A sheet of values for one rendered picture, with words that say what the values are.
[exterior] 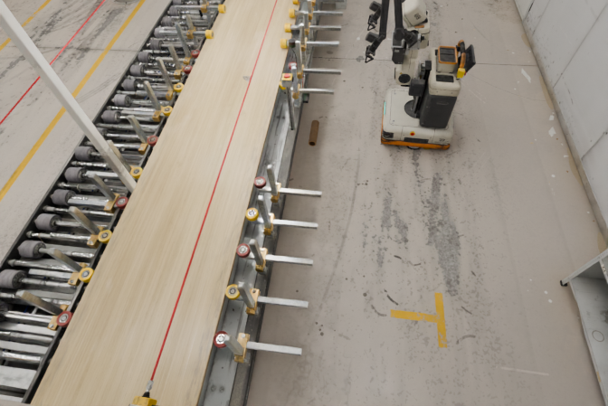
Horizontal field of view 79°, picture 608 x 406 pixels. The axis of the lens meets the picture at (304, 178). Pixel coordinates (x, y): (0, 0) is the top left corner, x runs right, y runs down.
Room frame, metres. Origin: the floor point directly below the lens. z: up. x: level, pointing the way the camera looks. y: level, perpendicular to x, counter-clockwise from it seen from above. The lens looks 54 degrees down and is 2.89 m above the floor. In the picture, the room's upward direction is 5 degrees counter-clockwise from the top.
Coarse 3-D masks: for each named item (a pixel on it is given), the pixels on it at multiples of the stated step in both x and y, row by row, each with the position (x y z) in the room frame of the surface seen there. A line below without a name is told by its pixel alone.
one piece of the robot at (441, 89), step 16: (432, 48) 2.85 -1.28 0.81; (464, 48) 2.56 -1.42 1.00; (432, 64) 2.62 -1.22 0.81; (432, 80) 2.41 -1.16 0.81; (448, 80) 2.39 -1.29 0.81; (432, 96) 2.36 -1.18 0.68; (448, 96) 2.34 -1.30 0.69; (416, 112) 2.56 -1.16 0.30; (432, 112) 2.35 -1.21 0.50; (448, 112) 2.31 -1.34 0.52
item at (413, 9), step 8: (408, 0) 2.74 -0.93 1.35; (416, 0) 2.67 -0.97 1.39; (408, 8) 2.63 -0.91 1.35; (416, 8) 2.58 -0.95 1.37; (424, 8) 2.66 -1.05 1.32; (408, 16) 2.59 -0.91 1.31; (416, 16) 2.58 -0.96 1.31; (424, 16) 2.57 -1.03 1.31; (408, 24) 2.59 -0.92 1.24; (416, 24) 2.58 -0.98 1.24
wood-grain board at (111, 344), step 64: (256, 0) 3.80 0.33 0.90; (256, 64) 2.72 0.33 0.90; (192, 128) 2.00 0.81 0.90; (256, 128) 1.94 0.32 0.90; (192, 192) 1.41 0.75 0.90; (128, 256) 0.99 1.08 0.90; (128, 320) 0.61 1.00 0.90; (192, 320) 0.58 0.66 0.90; (64, 384) 0.32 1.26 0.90; (128, 384) 0.30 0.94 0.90; (192, 384) 0.28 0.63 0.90
